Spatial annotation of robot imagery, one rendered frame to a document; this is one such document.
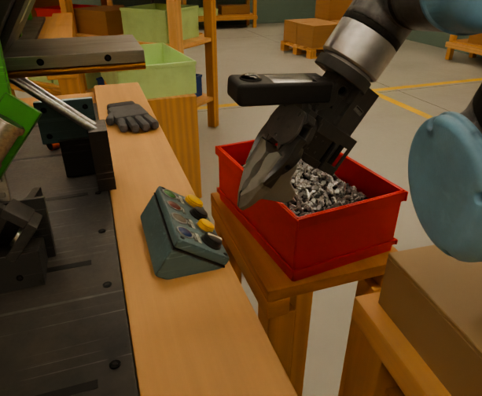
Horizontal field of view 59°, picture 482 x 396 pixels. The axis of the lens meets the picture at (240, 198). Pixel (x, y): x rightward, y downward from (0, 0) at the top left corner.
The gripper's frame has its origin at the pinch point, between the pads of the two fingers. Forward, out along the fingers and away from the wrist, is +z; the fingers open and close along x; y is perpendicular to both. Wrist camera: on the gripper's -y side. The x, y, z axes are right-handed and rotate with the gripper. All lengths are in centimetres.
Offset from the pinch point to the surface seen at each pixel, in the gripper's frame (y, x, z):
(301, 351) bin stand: 64, 30, 42
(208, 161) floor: 99, 224, 51
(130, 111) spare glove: -3, 60, 10
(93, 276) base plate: -11.0, 1.1, 18.0
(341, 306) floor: 111, 67, 43
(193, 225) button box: -2.1, 2.6, 7.1
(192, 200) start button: -1.1, 9.1, 6.2
